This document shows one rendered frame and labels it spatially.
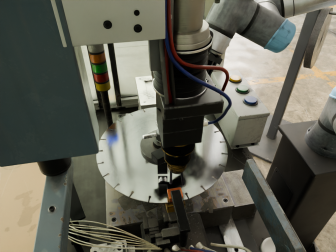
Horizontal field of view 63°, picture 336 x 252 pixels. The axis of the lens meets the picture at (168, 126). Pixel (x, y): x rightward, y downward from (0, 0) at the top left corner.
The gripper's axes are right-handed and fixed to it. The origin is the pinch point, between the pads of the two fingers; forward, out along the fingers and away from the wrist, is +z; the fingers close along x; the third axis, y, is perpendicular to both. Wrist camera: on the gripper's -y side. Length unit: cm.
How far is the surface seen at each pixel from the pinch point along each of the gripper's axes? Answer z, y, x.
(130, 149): 9.7, 4.2, -7.6
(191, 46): -20.5, 32.5, -17.5
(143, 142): 7.1, 4.0, -5.1
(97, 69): -0.6, -18.1, -18.9
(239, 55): -22, -214, 148
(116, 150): 11.4, 3.7, -10.8
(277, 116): 3, -82, 115
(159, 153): 2.6, 16.0, -6.0
